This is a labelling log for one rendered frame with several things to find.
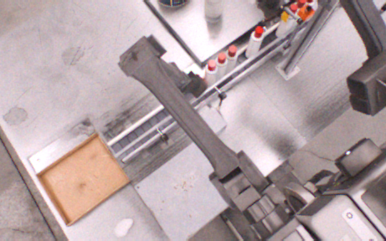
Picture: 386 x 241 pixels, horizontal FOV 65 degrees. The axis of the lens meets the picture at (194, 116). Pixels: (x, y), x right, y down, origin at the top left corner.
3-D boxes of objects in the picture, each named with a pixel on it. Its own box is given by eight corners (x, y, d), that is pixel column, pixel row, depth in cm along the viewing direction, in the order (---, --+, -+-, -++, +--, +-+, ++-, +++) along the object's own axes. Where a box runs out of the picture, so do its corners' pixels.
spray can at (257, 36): (251, 47, 143) (259, 22, 123) (258, 55, 142) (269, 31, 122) (243, 53, 142) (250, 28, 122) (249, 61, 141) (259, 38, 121)
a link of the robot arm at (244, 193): (245, 218, 66) (265, 203, 65) (217, 179, 68) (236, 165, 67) (249, 210, 74) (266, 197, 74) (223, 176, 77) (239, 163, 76)
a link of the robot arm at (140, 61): (102, 59, 62) (140, 28, 61) (118, 59, 75) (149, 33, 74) (237, 216, 69) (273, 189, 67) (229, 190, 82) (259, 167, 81)
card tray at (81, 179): (98, 134, 136) (95, 132, 133) (130, 181, 130) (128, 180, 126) (38, 175, 131) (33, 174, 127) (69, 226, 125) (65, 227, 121)
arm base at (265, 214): (257, 243, 71) (269, 249, 60) (235, 213, 73) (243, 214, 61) (285, 220, 72) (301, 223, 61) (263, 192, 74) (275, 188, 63)
